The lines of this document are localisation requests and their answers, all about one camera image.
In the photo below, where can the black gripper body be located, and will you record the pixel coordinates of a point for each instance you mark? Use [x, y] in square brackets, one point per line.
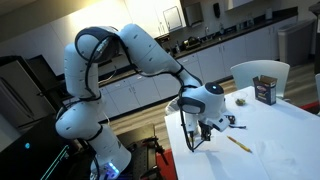
[205, 126]

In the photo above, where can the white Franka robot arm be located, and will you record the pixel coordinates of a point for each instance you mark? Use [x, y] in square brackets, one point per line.
[146, 50]

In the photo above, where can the dark candy bar wrapper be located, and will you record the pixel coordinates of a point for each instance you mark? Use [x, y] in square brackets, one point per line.
[232, 119]

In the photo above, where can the small black pen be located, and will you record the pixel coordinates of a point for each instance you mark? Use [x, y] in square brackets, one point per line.
[238, 126]

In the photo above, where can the yellow pencil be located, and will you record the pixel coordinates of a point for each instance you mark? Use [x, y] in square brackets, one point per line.
[239, 144]

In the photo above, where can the clear plastic cup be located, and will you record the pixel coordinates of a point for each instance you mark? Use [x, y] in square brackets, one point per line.
[240, 99]

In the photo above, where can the white lower kitchen cabinets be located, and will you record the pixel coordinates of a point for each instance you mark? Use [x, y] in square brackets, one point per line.
[213, 63]

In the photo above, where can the white kitchen cabinets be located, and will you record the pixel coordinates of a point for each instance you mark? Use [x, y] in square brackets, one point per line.
[213, 63]
[50, 36]

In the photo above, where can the open cardboard food box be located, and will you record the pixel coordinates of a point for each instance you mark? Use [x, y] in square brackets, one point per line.
[265, 89]

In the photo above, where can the white chair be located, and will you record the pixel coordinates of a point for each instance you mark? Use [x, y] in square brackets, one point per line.
[317, 86]
[260, 73]

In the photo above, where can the dark coffee machine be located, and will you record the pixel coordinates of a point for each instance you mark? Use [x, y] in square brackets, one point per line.
[166, 41]

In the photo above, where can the kitchen faucet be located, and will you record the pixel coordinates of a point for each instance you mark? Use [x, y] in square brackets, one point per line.
[206, 33]

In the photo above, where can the black kitchen countertop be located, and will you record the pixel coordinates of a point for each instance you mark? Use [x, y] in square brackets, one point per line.
[253, 25]

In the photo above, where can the paper towel dispenser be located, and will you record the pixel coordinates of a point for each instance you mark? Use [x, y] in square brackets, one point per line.
[194, 14]

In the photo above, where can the black soap dispenser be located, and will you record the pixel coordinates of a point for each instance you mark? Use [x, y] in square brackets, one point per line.
[217, 10]

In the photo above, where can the white waste bin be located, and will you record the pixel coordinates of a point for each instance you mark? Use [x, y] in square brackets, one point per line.
[295, 41]

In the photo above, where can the white container on counter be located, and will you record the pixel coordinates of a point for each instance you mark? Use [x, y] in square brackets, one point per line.
[268, 13]

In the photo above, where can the black robot control box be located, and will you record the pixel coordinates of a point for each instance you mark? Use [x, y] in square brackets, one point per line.
[33, 156]

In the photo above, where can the white upper kitchen cabinets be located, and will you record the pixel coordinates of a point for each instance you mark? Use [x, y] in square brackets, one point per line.
[50, 36]

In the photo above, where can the steel refrigerator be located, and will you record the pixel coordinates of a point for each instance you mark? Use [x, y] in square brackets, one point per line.
[20, 93]

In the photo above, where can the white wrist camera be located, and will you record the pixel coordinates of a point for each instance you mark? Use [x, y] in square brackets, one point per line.
[221, 123]

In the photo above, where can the small white wall cabinet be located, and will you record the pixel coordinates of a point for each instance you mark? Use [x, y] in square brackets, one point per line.
[238, 3]

